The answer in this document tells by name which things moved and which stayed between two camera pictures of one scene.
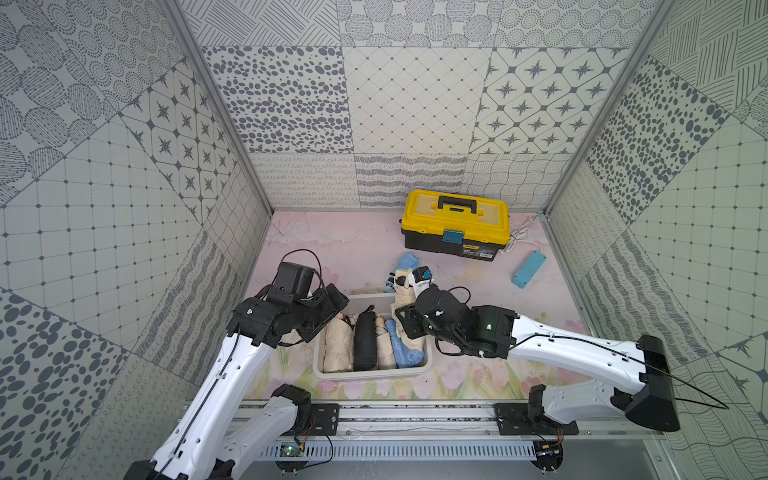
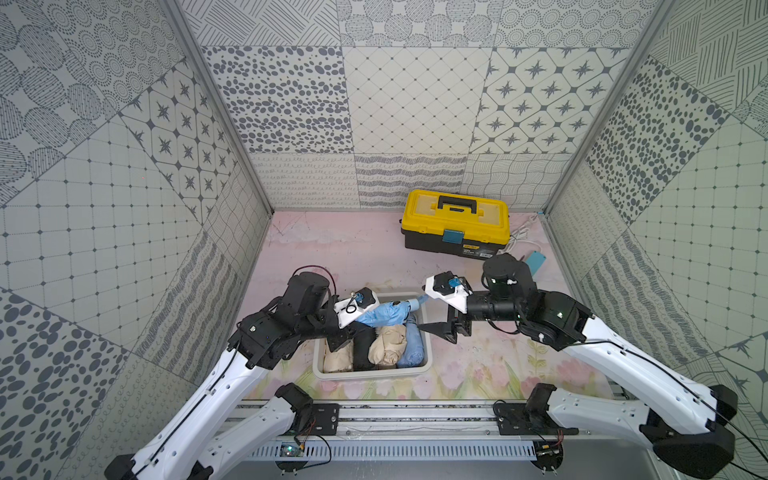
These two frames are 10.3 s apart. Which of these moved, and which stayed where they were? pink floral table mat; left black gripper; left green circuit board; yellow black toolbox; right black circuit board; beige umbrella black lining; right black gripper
Moved: left black gripper; right black gripper; beige umbrella black lining
Stayed: left green circuit board; right black circuit board; yellow black toolbox; pink floral table mat
